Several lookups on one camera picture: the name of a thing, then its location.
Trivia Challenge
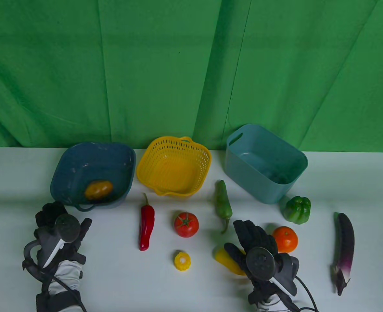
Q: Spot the person's right hand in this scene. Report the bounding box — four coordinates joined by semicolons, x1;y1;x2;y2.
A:
224;220;300;304

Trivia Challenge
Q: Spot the person's left hand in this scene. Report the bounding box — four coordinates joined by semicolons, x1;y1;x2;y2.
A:
34;201;93;272

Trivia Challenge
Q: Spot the orange fruit object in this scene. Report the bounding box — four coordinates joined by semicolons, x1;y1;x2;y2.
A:
272;226;298;254

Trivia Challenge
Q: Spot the green chili pepper object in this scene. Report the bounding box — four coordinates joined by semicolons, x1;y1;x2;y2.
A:
214;180;233;234

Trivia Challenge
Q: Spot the green bell pepper object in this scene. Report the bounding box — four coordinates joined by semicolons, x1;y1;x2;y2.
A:
283;196;312;225

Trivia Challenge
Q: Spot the teal plastic bin container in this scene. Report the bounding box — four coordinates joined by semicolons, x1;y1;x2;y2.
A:
224;123;309;204

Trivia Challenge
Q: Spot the yellow brown bell pepper object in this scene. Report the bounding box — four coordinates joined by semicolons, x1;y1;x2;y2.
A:
84;180;113;200

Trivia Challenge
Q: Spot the dark blue bowl container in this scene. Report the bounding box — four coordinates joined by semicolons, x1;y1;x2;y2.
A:
50;142;136;212

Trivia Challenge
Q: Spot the red tomato object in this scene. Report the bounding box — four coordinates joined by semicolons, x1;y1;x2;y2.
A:
174;212;199;238

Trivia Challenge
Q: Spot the yellow corn piece object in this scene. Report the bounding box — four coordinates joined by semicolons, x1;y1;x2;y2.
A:
174;251;191;271

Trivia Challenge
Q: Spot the purple eggplant object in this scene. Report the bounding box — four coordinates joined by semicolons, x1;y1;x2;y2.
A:
331;213;355;296

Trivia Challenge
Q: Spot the red chili pepper object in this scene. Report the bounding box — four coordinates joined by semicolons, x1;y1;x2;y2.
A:
139;193;155;251

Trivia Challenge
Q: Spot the yellow perforated basket container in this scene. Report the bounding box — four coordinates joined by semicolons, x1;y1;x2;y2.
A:
136;136;212;197

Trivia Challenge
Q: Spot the person's right forearm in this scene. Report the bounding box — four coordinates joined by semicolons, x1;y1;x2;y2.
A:
258;294;300;312

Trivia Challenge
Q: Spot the person's left forearm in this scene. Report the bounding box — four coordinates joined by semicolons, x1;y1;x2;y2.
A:
36;260;84;312

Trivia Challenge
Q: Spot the round black glove tracker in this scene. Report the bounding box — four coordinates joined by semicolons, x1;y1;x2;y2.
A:
245;246;300;297
22;214;82;270

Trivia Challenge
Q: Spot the green backdrop cloth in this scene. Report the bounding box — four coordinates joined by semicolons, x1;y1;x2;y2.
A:
0;0;383;153

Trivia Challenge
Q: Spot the black cable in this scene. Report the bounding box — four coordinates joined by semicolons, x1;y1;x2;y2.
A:
295;276;320;312
22;260;87;312

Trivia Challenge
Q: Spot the black forearm strap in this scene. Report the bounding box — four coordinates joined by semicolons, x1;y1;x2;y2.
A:
36;286;83;312

